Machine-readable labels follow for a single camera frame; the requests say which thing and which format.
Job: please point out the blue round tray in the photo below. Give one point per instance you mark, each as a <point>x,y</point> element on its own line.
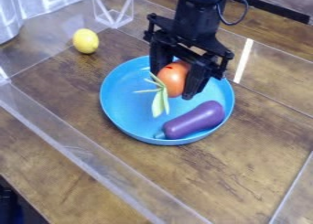
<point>129,107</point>

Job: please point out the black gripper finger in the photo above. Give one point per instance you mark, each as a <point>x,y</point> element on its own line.
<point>161,56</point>
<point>198,75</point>

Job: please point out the grey white curtain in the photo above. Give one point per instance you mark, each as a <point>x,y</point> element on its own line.
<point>15,11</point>

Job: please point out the orange toy carrot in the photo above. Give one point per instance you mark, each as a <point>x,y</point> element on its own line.
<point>169,82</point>

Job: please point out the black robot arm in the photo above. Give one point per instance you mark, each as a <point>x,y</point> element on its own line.
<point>186,37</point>

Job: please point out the clear acrylic corner bracket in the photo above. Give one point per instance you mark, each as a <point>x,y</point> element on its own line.
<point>110,17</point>

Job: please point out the clear acrylic enclosure wall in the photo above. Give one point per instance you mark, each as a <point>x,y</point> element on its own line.
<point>86,174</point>

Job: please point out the yellow toy lemon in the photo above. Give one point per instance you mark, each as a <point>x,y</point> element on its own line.
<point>86,41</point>

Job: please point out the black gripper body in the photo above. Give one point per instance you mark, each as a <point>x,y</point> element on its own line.
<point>189,33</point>

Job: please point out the purple toy eggplant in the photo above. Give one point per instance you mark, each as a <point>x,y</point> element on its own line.
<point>203,117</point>

